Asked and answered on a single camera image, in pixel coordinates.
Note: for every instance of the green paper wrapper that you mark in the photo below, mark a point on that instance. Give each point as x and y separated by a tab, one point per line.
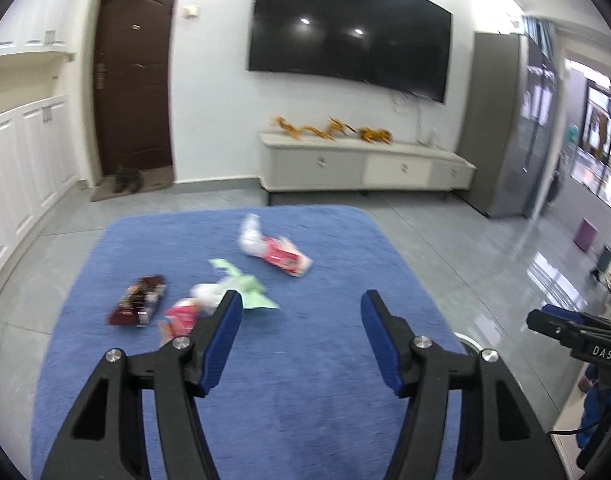
250	287

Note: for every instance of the black wall television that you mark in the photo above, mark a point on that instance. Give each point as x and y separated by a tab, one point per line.
350	25

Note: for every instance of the long golden dragon figurine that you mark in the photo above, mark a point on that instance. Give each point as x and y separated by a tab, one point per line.
298	130

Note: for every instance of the person's right hand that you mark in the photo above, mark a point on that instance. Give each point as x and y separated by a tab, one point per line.
593	400

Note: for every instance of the blue fluffy mat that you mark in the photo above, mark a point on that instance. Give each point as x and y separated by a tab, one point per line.
305	390

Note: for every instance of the purple stool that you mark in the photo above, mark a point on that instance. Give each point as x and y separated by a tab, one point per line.
586	235

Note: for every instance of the small golden dragon figurine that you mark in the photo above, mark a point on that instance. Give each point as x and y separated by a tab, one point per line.
338	127

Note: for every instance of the brown doormat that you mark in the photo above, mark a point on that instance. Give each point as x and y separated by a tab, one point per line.
153	182

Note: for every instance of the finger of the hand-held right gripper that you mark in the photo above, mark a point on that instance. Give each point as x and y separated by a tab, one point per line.
593	319
550	327

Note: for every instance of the dark brown snack wrapper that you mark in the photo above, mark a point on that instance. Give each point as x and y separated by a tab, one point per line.
138	301

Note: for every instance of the teal object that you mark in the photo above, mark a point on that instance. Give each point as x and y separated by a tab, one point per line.
571	139

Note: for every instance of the blue grey curtain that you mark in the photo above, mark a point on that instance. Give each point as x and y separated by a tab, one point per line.
543	35

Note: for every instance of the red and white snack packet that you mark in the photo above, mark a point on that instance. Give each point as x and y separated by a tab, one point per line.
285	257

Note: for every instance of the white upright device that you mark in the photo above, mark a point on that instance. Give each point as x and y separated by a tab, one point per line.
432	136

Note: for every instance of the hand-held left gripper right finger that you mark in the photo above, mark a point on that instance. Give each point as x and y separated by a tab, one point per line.
380	345

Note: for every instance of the hanging clothes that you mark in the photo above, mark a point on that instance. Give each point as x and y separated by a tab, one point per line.
601	130

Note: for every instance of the grey refrigerator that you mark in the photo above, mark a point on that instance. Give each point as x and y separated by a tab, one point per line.
495	125

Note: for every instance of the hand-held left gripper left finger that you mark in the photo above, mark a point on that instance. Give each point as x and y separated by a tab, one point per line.
223	345

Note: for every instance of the brown entrance door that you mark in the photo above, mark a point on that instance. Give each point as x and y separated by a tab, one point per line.
133	75

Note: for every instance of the large white tissue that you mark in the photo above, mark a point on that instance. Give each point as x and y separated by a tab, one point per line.
250	237

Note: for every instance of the white television cabinet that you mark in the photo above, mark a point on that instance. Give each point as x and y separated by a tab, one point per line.
335	165

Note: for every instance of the white floor cabinets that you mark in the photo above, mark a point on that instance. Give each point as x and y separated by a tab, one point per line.
25	180

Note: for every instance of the small white tissue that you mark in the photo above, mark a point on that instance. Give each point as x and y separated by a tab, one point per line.
208	295

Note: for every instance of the golden tiger figurine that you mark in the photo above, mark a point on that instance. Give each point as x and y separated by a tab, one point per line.
375	135

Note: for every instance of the white rimmed trash bin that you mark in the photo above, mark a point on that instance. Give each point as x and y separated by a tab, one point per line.
469	342

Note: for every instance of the white wall cabinets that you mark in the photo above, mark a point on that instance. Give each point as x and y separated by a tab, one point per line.
30	15

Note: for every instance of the red snack wrapper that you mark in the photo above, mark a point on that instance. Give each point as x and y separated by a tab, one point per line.
179	317

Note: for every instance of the beige wall switch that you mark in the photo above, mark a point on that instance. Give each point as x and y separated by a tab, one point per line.
191	11

